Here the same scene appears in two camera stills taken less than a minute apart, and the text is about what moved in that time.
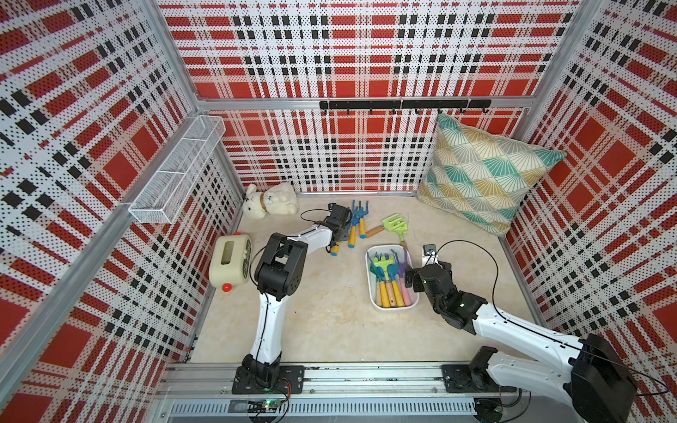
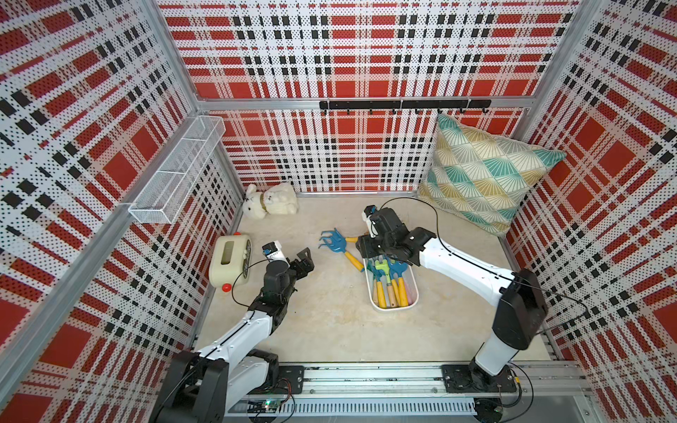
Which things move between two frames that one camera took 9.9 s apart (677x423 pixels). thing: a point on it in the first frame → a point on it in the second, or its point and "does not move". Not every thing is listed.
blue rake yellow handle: (335, 249) → (400, 268)
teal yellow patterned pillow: (481, 178) does not move
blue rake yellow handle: (380, 274) does not move
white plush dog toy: (278, 197) does not move
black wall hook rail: (406, 104) does not move
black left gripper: (345, 233) → (306, 262)
